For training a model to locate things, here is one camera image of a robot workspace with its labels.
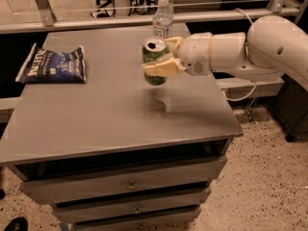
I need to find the black shoe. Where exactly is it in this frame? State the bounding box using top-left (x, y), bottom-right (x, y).
top-left (4, 218), bottom-right (28, 231)

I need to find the metal railing frame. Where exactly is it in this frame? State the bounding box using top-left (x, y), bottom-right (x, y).
top-left (0, 0), bottom-right (307, 34)

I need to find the white cable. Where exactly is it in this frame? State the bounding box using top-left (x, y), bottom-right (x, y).
top-left (223, 7), bottom-right (258, 102)

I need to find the grey drawer cabinet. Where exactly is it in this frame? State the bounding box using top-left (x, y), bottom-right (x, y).
top-left (0, 27), bottom-right (243, 231)

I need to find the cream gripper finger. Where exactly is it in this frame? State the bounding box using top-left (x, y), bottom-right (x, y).
top-left (141, 58), bottom-right (187, 77)
top-left (166, 37), bottom-right (184, 58)

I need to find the green soda can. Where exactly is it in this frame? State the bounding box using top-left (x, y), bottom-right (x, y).
top-left (142, 36), bottom-right (169, 86)

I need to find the black cart with wheel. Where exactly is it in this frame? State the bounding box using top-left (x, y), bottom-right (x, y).
top-left (274, 75), bottom-right (308, 142)

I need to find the blue chip bag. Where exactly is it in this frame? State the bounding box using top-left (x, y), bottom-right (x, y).
top-left (15, 43), bottom-right (86, 84)

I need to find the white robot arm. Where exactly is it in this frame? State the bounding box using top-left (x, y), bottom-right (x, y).
top-left (142, 15), bottom-right (308, 90)

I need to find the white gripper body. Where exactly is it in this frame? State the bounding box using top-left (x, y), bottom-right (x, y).
top-left (178, 33), bottom-right (213, 76)

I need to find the clear plastic water bottle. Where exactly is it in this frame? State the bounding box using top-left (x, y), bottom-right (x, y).
top-left (153, 0), bottom-right (173, 39)

